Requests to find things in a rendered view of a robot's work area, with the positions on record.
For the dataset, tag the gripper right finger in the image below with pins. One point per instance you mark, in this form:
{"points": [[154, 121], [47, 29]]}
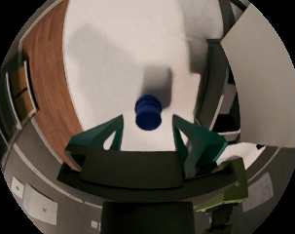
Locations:
{"points": [[207, 146]]}

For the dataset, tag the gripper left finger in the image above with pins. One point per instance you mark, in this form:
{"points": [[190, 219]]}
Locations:
{"points": [[96, 136]]}

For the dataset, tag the large white panel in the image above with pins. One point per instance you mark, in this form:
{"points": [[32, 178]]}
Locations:
{"points": [[260, 103]]}

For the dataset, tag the blue plug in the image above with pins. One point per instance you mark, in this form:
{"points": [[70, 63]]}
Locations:
{"points": [[148, 110]]}

